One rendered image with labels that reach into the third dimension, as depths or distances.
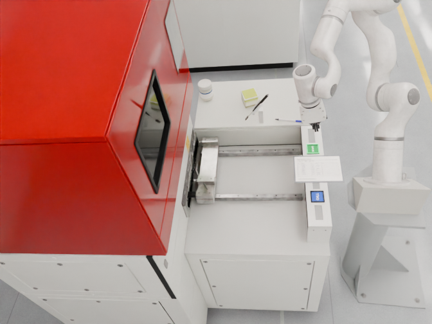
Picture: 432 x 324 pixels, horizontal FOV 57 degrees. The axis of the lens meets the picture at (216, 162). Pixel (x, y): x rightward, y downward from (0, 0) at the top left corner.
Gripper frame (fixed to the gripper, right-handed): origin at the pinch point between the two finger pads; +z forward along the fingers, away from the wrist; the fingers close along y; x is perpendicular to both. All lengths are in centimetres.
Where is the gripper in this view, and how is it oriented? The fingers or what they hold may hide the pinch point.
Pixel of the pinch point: (315, 126)
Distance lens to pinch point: 177.2
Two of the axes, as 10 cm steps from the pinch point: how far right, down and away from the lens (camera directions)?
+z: 3.3, 5.9, 7.3
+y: 9.4, -1.5, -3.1
